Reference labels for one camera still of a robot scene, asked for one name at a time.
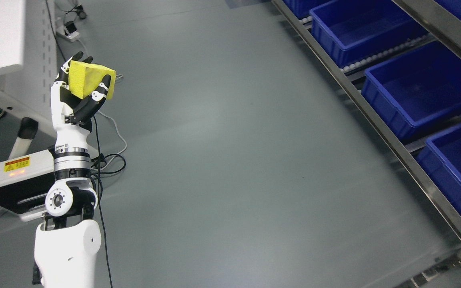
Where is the black cable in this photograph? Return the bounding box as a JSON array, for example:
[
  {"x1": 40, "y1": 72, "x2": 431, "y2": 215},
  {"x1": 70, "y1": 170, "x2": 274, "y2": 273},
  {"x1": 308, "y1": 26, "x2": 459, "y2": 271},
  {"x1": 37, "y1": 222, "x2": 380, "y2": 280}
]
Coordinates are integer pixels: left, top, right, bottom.
[{"x1": 90, "y1": 116, "x2": 128, "y2": 288}]

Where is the white equipment box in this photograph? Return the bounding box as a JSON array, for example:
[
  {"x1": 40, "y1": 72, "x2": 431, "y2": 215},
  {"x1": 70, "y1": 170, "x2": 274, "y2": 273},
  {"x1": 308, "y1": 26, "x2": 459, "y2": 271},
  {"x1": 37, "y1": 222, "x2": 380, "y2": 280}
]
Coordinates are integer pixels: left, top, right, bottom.
[{"x1": 0, "y1": 117, "x2": 54, "y2": 221}]

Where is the white cabinet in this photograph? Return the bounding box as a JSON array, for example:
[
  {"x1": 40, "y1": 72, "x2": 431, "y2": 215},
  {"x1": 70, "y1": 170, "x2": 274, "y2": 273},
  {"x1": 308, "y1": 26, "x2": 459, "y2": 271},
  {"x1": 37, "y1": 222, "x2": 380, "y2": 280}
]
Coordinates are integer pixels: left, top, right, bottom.
[{"x1": 0, "y1": 0, "x2": 63, "y2": 139}]

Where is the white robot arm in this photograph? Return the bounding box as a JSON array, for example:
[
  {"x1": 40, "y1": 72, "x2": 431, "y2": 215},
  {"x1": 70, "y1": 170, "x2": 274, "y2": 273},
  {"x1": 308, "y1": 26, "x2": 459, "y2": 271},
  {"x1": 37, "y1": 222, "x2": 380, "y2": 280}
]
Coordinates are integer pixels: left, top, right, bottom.
[{"x1": 32, "y1": 124, "x2": 101, "y2": 288}]

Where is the white power strip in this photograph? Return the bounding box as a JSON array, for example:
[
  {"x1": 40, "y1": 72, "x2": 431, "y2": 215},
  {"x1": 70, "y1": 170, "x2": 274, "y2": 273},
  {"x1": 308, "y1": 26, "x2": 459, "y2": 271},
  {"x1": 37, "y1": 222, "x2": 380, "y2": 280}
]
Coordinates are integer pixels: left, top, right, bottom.
[{"x1": 56, "y1": 20, "x2": 80, "y2": 42}]

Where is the metal shelf rack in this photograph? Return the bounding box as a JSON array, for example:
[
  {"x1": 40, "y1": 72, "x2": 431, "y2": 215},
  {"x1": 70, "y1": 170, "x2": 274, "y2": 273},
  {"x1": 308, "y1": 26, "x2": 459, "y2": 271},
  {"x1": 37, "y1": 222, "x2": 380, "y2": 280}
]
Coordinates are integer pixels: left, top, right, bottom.
[{"x1": 273, "y1": 0, "x2": 461, "y2": 288}]

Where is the yellow foam block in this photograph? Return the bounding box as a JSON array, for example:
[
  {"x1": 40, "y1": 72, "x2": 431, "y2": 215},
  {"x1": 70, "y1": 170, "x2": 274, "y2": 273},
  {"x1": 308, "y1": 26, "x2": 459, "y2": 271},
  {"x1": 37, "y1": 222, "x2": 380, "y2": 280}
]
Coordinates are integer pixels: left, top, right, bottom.
[{"x1": 69, "y1": 61, "x2": 116, "y2": 100}]

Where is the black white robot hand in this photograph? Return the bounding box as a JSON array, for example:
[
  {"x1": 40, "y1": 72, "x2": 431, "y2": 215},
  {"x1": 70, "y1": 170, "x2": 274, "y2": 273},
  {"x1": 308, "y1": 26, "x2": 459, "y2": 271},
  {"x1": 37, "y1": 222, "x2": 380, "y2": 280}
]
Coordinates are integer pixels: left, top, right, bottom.
[{"x1": 50, "y1": 51, "x2": 111, "y2": 132}]

